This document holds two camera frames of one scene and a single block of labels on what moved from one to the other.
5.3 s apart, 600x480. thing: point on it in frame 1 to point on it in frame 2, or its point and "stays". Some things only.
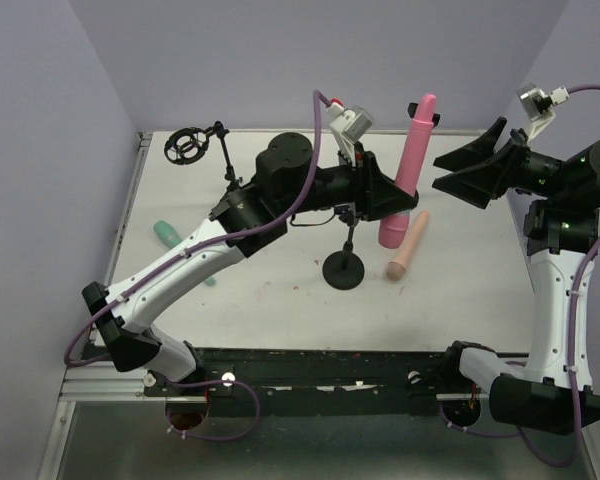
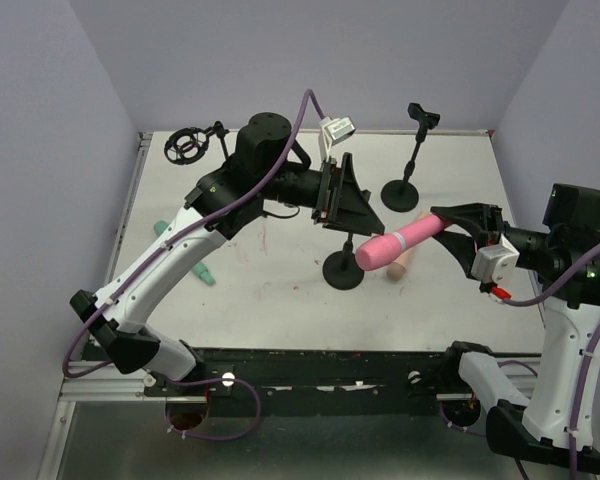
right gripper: [515, 163] to [494, 228]
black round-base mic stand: [344, 270] stays
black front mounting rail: [316, 382] stays
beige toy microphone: [396, 269] stays
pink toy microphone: [394, 227] to [374, 250]
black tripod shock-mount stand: [187, 145] stays
